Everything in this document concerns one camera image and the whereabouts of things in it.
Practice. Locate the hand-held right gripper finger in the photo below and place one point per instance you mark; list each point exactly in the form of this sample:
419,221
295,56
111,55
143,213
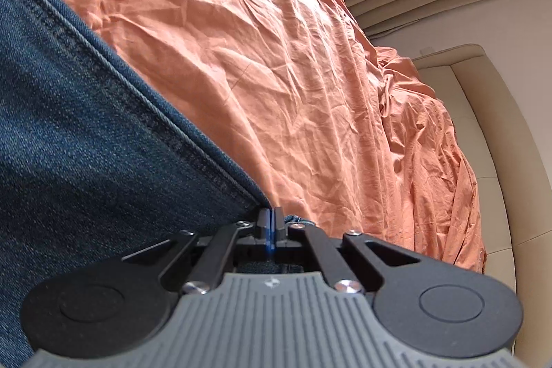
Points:
276,228
266,231

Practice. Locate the blue denim pants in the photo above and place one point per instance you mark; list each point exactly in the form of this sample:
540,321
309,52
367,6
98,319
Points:
82,144

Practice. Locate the orange bed sheet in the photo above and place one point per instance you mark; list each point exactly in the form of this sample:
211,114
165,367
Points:
267,62

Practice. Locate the cream padded headboard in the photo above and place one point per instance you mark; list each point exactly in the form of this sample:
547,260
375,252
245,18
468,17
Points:
504,144

